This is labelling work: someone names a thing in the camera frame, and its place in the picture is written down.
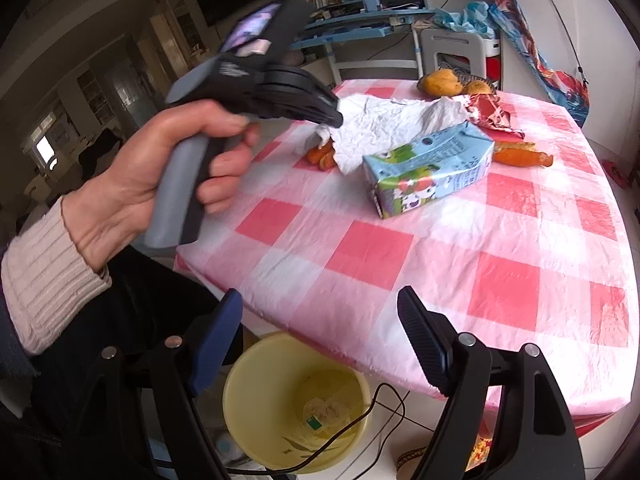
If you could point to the red snack wrapper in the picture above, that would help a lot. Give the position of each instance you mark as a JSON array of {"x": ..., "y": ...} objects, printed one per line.
[{"x": 492, "y": 115}]

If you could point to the blue green milk carton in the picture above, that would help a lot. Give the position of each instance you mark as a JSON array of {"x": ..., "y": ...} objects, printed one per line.
[{"x": 425, "y": 175}]

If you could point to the person's left forearm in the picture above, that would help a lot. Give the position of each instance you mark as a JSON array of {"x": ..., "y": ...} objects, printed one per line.
[{"x": 45, "y": 280}]

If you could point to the person's left hand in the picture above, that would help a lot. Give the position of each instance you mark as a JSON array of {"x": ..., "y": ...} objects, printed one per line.
[{"x": 120, "y": 195}]

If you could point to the white tissue paper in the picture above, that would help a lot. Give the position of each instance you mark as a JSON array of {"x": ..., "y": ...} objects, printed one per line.
[{"x": 380, "y": 125}]

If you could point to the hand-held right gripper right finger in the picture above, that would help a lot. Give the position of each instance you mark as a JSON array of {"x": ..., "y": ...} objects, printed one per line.
[{"x": 425, "y": 345}]

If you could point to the small red object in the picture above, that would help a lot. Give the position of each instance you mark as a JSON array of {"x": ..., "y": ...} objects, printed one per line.
[{"x": 615, "y": 172}]

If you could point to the colourful printed bag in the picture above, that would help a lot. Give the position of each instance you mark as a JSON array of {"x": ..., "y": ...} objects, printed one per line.
[{"x": 560, "y": 90}]

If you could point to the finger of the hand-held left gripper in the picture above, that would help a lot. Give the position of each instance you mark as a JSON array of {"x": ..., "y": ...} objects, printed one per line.
[{"x": 300, "y": 95}]

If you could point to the yellow plastic bin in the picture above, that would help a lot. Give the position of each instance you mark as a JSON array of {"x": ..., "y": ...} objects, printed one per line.
[{"x": 260, "y": 385}]

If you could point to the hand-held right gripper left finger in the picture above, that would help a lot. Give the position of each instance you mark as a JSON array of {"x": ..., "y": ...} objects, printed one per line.
[{"x": 215, "y": 340}]

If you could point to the white cabinet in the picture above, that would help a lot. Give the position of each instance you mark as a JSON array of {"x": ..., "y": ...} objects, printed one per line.
[{"x": 575, "y": 25}]

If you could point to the orange sausage wrapper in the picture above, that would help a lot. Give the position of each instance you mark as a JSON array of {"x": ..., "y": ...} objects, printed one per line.
[
  {"x": 520, "y": 158},
  {"x": 320, "y": 156}
]

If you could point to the red white container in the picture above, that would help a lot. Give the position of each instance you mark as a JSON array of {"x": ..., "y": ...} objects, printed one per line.
[{"x": 492, "y": 72}]

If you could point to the blue study desk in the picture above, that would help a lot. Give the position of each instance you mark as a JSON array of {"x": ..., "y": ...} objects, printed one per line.
[{"x": 360, "y": 22}]

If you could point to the person's dark trousers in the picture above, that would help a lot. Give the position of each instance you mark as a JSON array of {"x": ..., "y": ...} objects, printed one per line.
[{"x": 135, "y": 300}]

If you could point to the white plastic stool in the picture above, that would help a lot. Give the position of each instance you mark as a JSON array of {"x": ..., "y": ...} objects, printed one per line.
[{"x": 450, "y": 50}]

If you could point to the clear wrapper green label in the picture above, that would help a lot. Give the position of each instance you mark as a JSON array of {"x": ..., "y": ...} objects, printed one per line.
[{"x": 325, "y": 410}]

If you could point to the blue plastic bag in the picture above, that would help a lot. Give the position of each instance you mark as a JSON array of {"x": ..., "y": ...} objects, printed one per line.
[{"x": 470, "y": 17}]

